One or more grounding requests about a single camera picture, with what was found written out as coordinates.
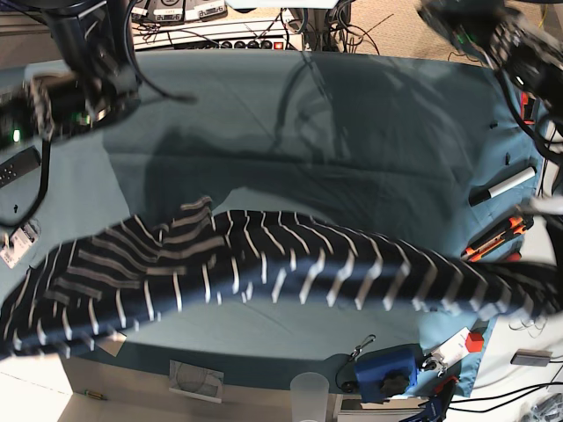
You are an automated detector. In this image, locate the black white marker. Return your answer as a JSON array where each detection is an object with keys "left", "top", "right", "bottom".
[{"left": 468, "top": 166, "right": 537, "bottom": 207}]

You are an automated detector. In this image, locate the blue red bar clamp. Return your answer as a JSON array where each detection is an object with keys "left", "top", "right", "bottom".
[{"left": 401, "top": 375, "right": 458, "bottom": 422}]

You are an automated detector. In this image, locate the bundle of white zip ties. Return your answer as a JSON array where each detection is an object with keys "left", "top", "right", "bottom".
[{"left": 508, "top": 316, "right": 548, "bottom": 338}]

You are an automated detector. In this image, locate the white power strip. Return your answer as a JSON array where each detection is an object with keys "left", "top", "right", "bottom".
[{"left": 133, "top": 18, "right": 303, "bottom": 51}]

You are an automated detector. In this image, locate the translucent plastic cup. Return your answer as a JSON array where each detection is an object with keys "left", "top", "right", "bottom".
[{"left": 290, "top": 372, "right": 329, "bottom": 422}]

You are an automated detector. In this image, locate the printed diagram paper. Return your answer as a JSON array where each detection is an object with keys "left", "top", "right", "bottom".
[{"left": 168, "top": 360, "right": 224, "bottom": 404}]

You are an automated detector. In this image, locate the black remote control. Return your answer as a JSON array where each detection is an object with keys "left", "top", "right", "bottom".
[{"left": 0, "top": 147, "right": 41, "bottom": 188}]

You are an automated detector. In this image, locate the silver carabiner with cord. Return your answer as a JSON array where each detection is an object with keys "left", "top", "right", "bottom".
[{"left": 334, "top": 334, "right": 377, "bottom": 394}]

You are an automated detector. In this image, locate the orange black utility knife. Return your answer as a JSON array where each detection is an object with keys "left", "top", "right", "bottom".
[{"left": 461, "top": 214, "right": 534, "bottom": 262}]

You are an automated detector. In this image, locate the orange black clamp tool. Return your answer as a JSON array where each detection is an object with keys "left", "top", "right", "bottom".
[{"left": 520, "top": 92, "right": 539, "bottom": 126}]

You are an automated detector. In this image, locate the blue clamp with knob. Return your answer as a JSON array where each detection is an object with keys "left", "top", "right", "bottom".
[{"left": 354, "top": 347, "right": 419, "bottom": 403}]

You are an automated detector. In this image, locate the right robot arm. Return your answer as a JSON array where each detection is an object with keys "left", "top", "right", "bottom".
[{"left": 1, "top": 1, "right": 141, "bottom": 149}]

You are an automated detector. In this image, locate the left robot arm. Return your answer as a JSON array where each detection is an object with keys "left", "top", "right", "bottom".
[{"left": 417, "top": 1, "right": 562, "bottom": 167}]

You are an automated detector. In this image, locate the grey flat adapter box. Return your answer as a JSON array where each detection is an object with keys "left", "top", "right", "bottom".
[{"left": 510, "top": 350, "right": 552, "bottom": 367}]

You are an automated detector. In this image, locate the small red cube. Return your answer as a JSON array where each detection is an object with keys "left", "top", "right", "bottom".
[{"left": 465, "top": 331, "right": 485, "bottom": 353}]

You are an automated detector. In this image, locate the teal table cloth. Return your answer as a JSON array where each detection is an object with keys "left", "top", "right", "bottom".
[{"left": 1, "top": 50, "right": 540, "bottom": 389}]

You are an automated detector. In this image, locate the white paper sheet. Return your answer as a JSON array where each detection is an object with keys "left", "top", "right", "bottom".
[{"left": 97, "top": 331, "right": 127, "bottom": 357}]

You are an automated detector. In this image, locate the navy white striped t-shirt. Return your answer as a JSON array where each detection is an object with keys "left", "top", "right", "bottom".
[{"left": 1, "top": 197, "right": 562, "bottom": 358}]

